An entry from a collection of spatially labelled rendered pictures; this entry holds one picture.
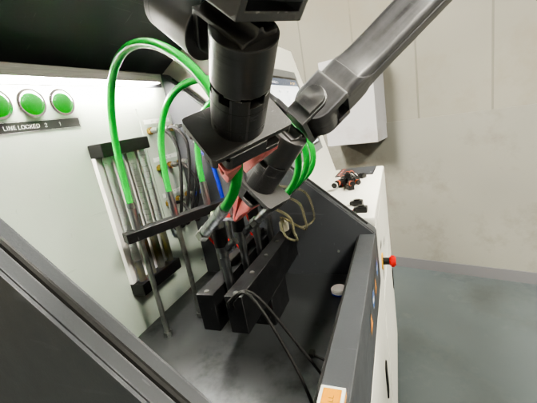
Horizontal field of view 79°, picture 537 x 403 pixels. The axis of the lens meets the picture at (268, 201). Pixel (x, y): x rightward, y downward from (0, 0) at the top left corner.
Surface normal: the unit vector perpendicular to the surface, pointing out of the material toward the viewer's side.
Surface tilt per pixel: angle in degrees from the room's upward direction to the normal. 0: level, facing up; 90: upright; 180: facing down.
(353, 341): 0
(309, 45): 90
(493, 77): 90
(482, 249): 90
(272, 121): 49
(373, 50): 65
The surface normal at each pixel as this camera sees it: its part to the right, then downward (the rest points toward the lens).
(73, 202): 0.92, -0.06
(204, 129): 0.13, -0.49
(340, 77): -0.26, -0.12
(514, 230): -0.58, 0.30
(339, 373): -0.17, -0.95
